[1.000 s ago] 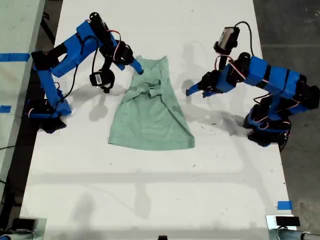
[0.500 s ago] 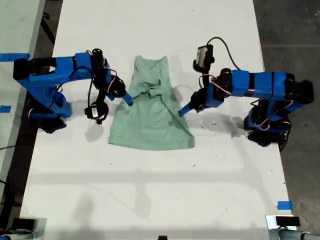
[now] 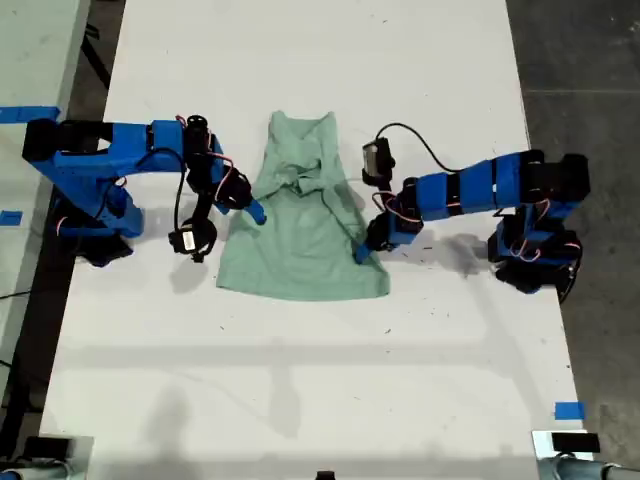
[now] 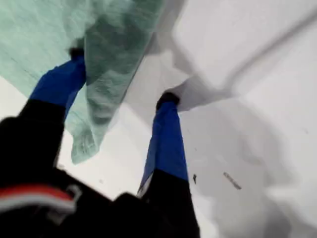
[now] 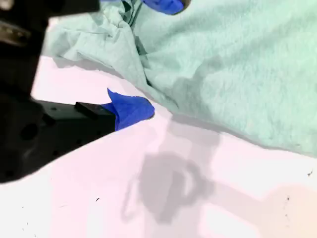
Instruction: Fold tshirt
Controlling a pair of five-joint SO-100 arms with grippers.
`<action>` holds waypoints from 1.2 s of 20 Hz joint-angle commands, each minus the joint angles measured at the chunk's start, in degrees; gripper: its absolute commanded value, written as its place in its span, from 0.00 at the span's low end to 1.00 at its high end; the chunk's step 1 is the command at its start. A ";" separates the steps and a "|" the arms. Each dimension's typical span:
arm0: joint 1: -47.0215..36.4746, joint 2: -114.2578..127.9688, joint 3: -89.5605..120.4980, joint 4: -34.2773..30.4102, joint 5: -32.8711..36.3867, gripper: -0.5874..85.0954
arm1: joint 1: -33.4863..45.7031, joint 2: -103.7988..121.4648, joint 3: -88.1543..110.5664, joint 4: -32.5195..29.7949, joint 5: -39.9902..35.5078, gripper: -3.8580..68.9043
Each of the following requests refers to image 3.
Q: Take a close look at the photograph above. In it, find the pale green T-shirt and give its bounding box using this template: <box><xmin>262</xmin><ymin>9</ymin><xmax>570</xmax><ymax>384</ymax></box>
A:
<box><xmin>215</xmin><ymin>110</ymin><xmax>391</xmax><ymax>303</ymax></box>

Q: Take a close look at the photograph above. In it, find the black table leg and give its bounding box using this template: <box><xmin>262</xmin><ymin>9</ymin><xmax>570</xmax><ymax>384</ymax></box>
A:
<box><xmin>81</xmin><ymin>29</ymin><xmax>112</xmax><ymax>94</ymax></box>

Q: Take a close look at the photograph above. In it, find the long blue tape strip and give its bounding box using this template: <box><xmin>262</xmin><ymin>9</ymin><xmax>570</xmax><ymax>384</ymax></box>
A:
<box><xmin>0</xmin><ymin>105</ymin><xmax>62</xmax><ymax>124</ymax></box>

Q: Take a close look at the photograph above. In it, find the square blue tape patch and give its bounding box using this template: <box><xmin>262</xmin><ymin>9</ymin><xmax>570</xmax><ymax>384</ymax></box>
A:
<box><xmin>554</xmin><ymin>401</ymin><xmax>586</xmax><ymax>421</ymax></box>

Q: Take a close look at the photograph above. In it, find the pale side table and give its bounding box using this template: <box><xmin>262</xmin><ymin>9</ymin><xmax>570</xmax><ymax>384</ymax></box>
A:
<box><xmin>0</xmin><ymin>0</ymin><xmax>92</xmax><ymax>401</ymax></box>

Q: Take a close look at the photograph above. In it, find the white box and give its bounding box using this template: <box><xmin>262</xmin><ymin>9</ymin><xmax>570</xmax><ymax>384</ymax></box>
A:
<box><xmin>531</xmin><ymin>429</ymin><xmax>601</xmax><ymax>466</ymax></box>

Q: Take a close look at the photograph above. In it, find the small black box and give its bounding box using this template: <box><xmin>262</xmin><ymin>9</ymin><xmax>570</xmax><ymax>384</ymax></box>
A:
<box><xmin>551</xmin><ymin>432</ymin><xmax>601</xmax><ymax>454</ymax></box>

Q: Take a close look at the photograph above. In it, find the grey metal tube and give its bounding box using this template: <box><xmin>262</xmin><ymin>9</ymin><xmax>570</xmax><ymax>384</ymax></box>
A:
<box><xmin>0</xmin><ymin>462</ymin><xmax>71</xmax><ymax>480</ymax></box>
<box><xmin>542</xmin><ymin>455</ymin><xmax>640</xmax><ymax>480</ymax></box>

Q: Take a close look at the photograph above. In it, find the wide black box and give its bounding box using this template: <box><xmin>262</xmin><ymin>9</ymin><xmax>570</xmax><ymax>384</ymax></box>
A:
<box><xmin>23</xmin><ymin>436</ymin><xmax>75</xmax><ymax>459</ymax></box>

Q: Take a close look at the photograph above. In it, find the black camera stalk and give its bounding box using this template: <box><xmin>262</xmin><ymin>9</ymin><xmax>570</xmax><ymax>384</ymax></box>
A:
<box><xmin>192</xmin><ymin>189</ymin><xmax>214</xmax><ymax>226</ymax></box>
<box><xmin>367</xmin><ymin>177</ymin><xmax>396</xmax><ymax>201</ymax></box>

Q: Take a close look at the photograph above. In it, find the black camera cable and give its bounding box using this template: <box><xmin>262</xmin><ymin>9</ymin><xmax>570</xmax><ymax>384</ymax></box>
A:
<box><xmin>173</xmin><ymin>172</ymin><xmax>190</xmax><ymax>234</ymax></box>
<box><xmin>374</xmin><ymin>123</ymin><xmax>464</xmax><ymax>175</ymax></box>

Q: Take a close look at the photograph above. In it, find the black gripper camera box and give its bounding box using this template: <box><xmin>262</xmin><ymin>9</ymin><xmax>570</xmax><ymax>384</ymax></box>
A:
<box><xmin>167</xmin><ymin>217</ymin><xmax>219</xmax><ymax>265</ymax></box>
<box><xmin>360</xmin><ymin>138</ymin><xmax>397</xmax><ymax>185</ymax></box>

